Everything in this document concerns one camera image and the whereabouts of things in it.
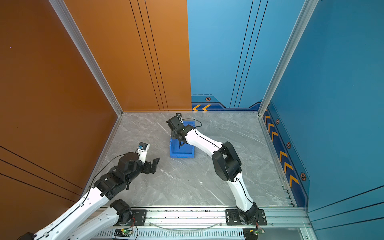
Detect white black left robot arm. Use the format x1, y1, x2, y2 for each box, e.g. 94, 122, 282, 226
19, 142, 160, 240

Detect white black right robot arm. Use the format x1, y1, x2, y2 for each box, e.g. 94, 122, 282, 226
166, 115, 259, 225

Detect blue plastic bin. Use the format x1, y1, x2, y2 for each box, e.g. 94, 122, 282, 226
170, 122, 195, 159

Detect green circuit board left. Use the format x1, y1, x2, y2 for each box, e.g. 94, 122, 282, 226
114, 229, 134, 239

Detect circuit board right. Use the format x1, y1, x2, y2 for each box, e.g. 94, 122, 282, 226
243, 228, 265, 240

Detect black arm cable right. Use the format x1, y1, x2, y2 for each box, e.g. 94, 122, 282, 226
182, 118, 203, 130

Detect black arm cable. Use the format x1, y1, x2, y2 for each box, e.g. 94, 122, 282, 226
182, 118, 203, 130
80, 153, 127, 208

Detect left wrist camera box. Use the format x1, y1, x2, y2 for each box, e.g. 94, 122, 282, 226
136, 142, 150, 163

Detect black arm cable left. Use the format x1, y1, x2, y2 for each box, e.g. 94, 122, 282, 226
80, 153, 127, 208

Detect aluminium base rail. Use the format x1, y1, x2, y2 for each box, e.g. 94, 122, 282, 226
94, 207, 317, 240

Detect aluminium corner post left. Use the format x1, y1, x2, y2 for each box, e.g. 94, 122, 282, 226
49, 0, 124, 117

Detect aluminium corner post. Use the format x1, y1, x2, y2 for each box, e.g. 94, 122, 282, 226
49, 0, 124, 117
258, 0, 319, 117

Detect aluminium corner post right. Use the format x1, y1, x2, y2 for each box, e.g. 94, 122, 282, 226
258, 0, 319, 117

